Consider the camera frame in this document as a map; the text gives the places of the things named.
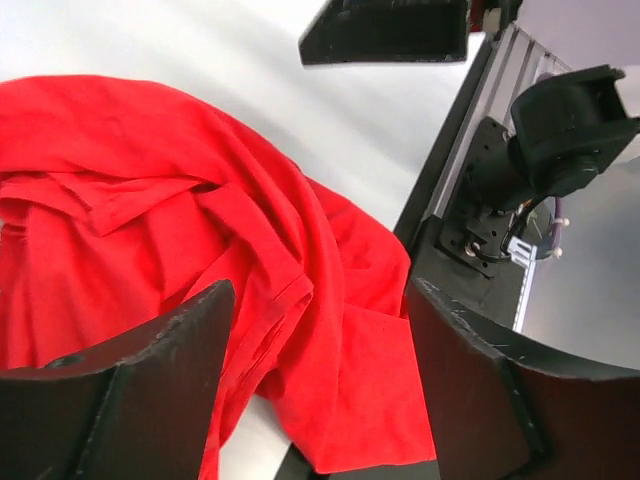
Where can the aluminium frame rail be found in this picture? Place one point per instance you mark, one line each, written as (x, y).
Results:
(453, 242)

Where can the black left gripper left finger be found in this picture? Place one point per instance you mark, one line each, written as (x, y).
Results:
(137, 406)

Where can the red tank top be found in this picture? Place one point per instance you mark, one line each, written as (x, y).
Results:
(121, 199)

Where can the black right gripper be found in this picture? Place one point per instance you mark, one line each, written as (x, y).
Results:
(387, 32)

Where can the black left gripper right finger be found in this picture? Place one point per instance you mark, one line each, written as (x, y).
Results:
(504, 406)

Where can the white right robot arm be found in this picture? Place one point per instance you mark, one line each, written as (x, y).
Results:
(541, 113)

